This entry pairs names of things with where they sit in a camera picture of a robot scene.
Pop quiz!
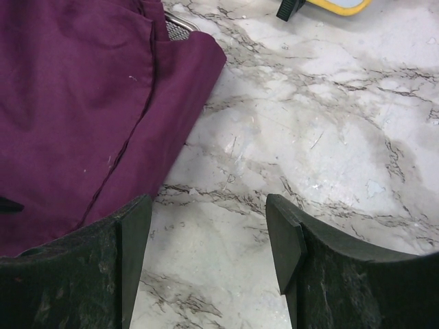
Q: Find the purple cloth wrap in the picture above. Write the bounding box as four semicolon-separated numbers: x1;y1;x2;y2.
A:
1;1;226;256

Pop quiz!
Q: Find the yellow framed whiteboard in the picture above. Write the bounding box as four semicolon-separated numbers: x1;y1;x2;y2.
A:
307;0;372;16

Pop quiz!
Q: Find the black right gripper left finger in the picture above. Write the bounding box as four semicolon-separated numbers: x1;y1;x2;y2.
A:
1;195;152;328

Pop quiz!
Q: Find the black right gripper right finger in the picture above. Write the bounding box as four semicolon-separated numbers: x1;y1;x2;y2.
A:
265;194;438;328

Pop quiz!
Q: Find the black whiteboard stand foot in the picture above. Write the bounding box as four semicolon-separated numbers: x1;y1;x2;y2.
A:
276;0;305;22

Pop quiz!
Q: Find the metal mesh tray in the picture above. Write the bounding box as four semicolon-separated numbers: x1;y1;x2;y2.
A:
165;12;200;40

